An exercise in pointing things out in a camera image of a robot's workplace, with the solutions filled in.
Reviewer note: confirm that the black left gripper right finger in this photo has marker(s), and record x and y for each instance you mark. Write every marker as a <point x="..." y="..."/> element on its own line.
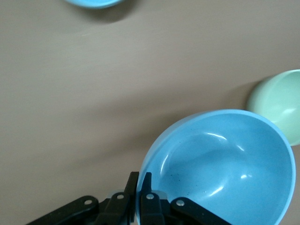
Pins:
<point x="151" y="208"/>

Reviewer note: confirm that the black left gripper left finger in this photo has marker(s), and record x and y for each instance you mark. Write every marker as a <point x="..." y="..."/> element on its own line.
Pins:
<point x="118" y="206"/>

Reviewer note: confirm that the blue plastic bowl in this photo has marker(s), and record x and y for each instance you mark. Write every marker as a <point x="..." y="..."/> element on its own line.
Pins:
<point x="93" y="3"/>
<point x="222" y="164"/>

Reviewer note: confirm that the green plastic bowl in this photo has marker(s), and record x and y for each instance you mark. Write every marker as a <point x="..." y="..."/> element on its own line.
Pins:
<point x="281" y="105"/>

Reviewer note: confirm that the brown table cover sheet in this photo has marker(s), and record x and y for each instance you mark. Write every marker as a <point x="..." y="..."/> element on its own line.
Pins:
<point x="70" y="93"/>

